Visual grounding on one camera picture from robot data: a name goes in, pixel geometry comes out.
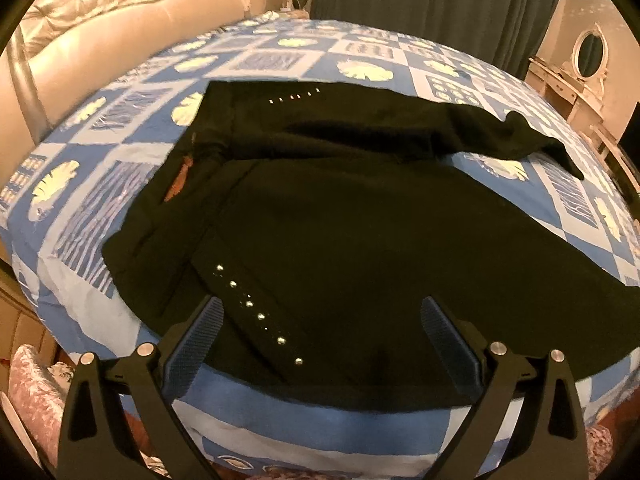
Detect pink floral slipper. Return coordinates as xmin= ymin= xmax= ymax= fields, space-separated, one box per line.
xmin=9 ymin=344 xmax=74 ymax=469
xmin=586 ymin=425 xmax=614 ymax=480

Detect pink floral slipper right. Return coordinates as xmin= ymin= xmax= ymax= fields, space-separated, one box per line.
xmin=586 ymin=425 xmax=614 ymax=480

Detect black television screen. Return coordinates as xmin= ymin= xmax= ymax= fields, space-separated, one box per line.
xmin=618 ymin=103 xmax=640 ymax=167

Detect dark green curtain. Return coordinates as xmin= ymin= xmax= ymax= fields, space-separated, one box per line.
xmin=310 ymin=0 xmax=559 ymax=78

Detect oval vanity mirror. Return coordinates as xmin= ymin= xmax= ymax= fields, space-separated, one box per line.
xmin=570 ymin=24 xmax=610 ymax=101

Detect blue white patterned bedsheet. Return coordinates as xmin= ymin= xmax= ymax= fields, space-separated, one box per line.
xmin=1 ymin=13 xmax=639 ymax=479

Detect cream tufted headboard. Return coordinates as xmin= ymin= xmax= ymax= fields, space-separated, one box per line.
xmin=1 ymin=0 xmax=268 ymax=183

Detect black studded pants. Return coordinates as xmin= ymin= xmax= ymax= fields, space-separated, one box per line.
xmin=102 ymin=80 xmax=639 ymax=413

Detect white vanity dresser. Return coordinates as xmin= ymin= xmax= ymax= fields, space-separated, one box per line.
xmin=525 ymin=58 xmax=604 ymax=133

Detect pink floral slipper left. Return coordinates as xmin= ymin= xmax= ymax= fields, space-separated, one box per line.
xmin=9 ymin=344 xmax=74 ymax=469

